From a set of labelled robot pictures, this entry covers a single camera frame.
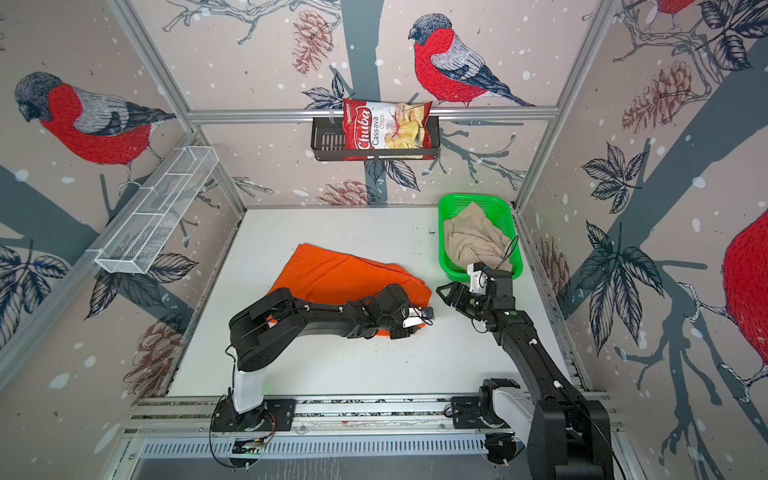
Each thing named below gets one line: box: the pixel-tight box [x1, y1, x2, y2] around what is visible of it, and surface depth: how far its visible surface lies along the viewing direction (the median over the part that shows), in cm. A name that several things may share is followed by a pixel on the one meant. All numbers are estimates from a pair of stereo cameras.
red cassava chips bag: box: [343, 98, 434, 161], surface depth 90 cm
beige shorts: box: [444, 202, 512, 271], surface depth 103 cm
